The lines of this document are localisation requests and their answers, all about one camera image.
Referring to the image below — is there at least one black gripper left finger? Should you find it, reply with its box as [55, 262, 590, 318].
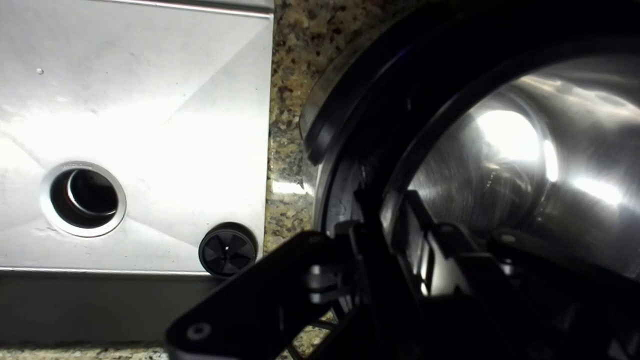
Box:
[165, 231, 349, 360]

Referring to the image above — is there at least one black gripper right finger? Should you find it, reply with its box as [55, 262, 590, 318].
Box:
[392, 192, 640, 360]

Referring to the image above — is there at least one metal pot bowl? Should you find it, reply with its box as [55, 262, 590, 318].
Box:
[408, 54, 640, 279]

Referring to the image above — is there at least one black sink drain stopper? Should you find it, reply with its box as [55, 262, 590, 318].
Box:
[199, 222, 260, 278]

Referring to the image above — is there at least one stainless steel sink basin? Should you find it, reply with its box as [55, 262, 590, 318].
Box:
[0, 0, 276, 345]

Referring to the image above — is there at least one black steel pressure cooker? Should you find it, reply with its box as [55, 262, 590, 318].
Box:
[303, 0, 639, 231]

